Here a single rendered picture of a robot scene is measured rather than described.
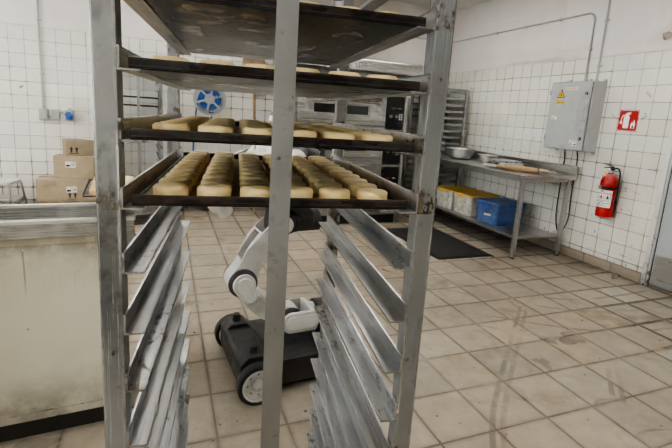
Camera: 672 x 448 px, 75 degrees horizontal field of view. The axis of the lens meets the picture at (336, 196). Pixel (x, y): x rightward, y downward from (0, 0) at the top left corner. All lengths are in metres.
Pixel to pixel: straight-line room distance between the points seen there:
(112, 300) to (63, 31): 5.50
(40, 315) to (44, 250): 0.26
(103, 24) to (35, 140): 5.52
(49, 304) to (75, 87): 4.24
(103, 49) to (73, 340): 1.61
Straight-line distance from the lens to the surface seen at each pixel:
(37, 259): 1.99
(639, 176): 4.94
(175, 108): 1.23
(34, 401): 2.25
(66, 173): 5.72
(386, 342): 0.83
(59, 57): 6.07
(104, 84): 0.63
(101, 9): 0.64
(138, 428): 0.83
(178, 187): 0.67
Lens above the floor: 1.36
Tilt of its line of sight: 11 degrees down
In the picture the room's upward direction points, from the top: 4 degrees clockwise
